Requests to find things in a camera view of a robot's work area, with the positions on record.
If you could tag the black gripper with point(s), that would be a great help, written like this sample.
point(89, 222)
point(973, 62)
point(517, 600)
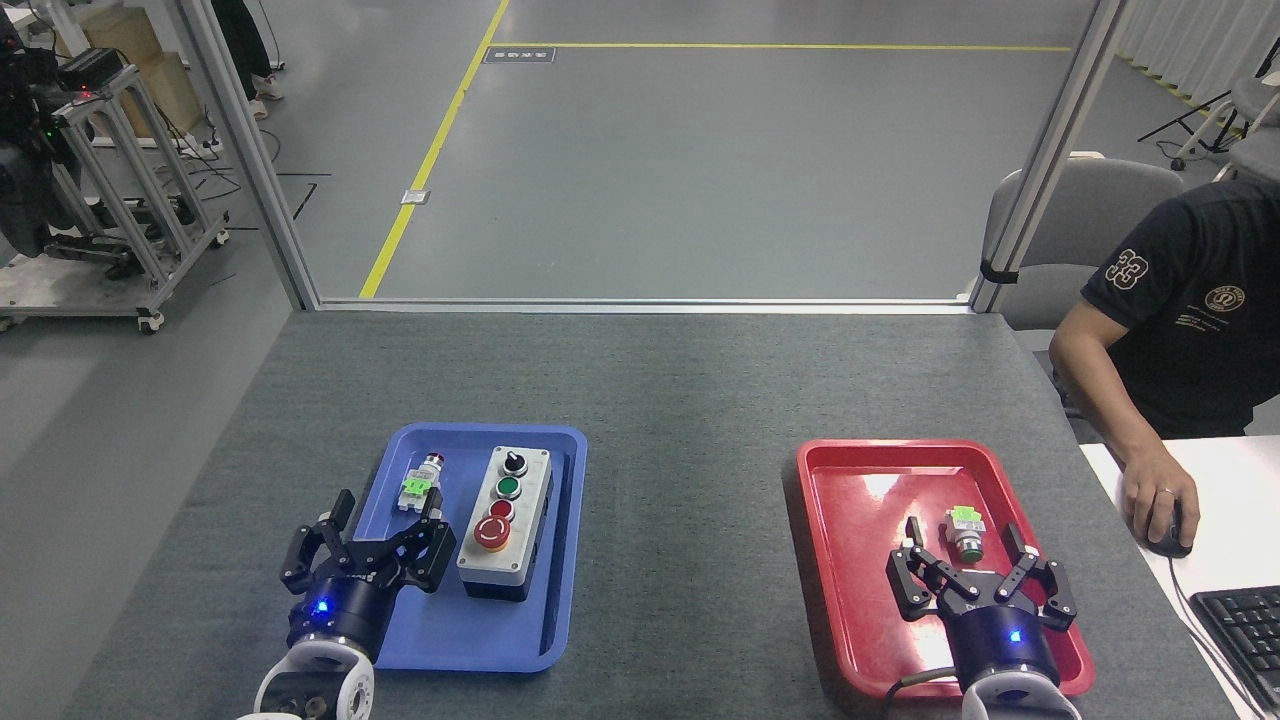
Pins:
point(1000, 640)
point(345, 600)

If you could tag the grey control box with buttons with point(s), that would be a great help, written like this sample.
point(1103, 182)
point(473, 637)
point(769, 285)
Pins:
point(505, 530)

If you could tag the black computer mouse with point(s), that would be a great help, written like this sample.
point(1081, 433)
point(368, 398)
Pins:
point(1178, 540)

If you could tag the cardboard box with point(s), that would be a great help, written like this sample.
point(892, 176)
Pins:
point(130, 40)

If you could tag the person's hand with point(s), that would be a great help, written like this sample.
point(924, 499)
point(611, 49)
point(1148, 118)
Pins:
point(1150, 500)

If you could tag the blue plastic tray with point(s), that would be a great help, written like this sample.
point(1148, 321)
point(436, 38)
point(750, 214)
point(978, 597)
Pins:
point(465, 630)

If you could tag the red plastic tray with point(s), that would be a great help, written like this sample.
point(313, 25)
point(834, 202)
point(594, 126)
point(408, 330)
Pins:
point(860, 560)

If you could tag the black keyboard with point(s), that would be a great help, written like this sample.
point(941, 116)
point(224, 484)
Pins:
point(1245, 640)

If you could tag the white desk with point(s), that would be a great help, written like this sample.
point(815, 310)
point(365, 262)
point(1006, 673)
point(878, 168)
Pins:
point(1240, 500)

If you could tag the small white floor plate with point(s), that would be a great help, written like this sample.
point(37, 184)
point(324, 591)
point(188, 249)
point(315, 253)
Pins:
point(415, 197)

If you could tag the grey office chair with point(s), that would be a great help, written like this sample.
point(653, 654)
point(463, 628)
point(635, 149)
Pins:
point(1090, 220)

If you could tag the black robot equipment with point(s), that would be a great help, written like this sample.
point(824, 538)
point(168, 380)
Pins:
point(25, 180)

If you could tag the black tripod stand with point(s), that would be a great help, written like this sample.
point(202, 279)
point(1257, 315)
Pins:
point(1200, 108)

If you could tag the standing person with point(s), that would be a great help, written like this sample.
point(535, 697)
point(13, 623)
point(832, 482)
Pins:
point(245, 50)

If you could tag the dark floor sign plate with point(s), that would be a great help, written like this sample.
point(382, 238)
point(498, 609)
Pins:
point(519, 55)

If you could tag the green-headed push button switch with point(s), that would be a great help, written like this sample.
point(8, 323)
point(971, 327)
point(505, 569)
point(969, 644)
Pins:
point(967, 530)

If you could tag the red-headed push button switch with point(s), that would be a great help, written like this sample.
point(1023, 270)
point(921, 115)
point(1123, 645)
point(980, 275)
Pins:
point(420, 485)

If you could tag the silver frame post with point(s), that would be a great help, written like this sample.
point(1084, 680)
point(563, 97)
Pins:
point(1050, 150)
point(245, 150)

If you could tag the aluminium frame cart on wheels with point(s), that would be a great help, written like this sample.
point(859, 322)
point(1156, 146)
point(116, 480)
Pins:
point(130, 200)

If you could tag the grey chair with white frame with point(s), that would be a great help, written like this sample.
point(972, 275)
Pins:
point(1255, 130)

